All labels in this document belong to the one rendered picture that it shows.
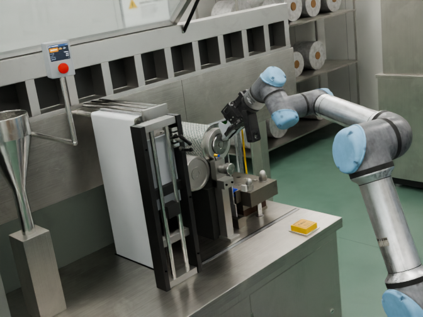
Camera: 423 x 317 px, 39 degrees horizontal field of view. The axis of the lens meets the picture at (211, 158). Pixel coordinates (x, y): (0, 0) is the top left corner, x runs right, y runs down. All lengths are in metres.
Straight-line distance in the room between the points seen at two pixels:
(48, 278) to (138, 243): 0.36
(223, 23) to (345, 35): 4.60
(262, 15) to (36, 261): 1.56
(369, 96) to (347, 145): 5.58
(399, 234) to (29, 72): 1.26
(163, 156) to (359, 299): 1.96
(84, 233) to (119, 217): 0.18
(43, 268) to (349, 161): 0.95
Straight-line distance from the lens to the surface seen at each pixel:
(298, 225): 2.23
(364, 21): 7.00
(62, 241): 2.23
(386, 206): 1.58
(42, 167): 2.13
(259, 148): 3.12
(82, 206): 2.24
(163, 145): 1.86
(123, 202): 2.10
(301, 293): 2.28
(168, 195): 1.91
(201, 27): 2.55
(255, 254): 2.11
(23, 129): 1.75
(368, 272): 3.82
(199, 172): 2.12
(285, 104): 1.88
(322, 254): 2.33
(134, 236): 2.12
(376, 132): 1.58
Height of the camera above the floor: 1.85
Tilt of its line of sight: 17 degrees down
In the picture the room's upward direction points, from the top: 7 degrees counter-clockwise
